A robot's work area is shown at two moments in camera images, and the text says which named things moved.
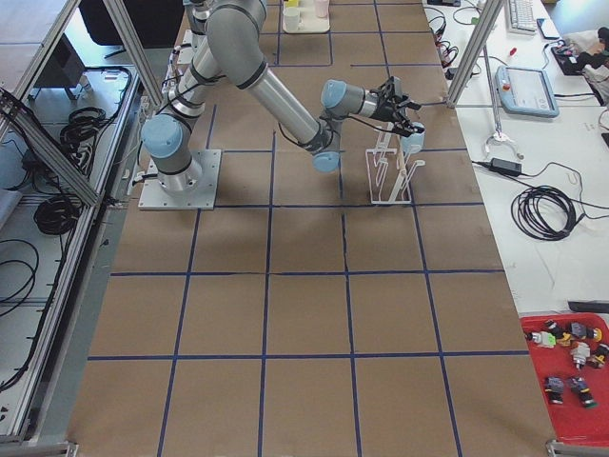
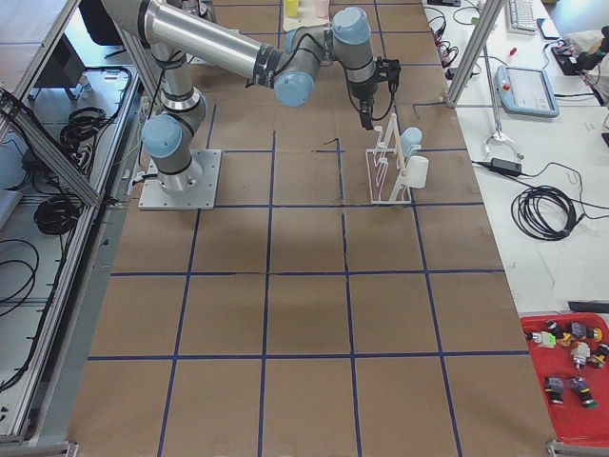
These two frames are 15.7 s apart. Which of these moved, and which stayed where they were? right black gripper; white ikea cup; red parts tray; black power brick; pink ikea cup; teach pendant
Moved: white ikea cup; right black gripper
Stayed: red parts tray; teach pendant; black power brick; pink ikea cup
